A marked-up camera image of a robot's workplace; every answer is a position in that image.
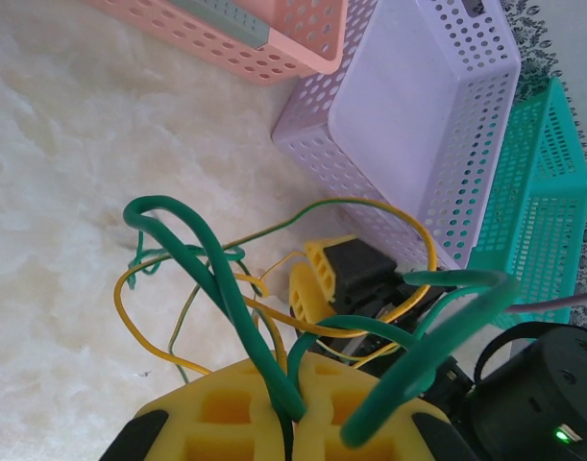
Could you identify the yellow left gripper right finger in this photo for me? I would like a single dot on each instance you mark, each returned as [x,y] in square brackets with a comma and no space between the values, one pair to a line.
[322,398]

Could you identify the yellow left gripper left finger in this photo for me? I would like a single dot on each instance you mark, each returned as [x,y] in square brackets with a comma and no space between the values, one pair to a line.
[216,398]

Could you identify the teal perforated plastic basket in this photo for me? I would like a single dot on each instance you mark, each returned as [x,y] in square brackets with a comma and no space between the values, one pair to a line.
[557,185]

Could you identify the purple perforated plastic basket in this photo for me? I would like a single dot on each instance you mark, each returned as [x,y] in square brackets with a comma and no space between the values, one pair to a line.
[394,120]

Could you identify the pink perforated plastic basket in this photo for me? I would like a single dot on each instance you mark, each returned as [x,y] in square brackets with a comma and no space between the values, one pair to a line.
[322,65]

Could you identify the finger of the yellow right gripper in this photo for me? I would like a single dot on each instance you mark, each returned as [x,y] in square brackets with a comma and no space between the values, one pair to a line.
[305,293]
[322,269]

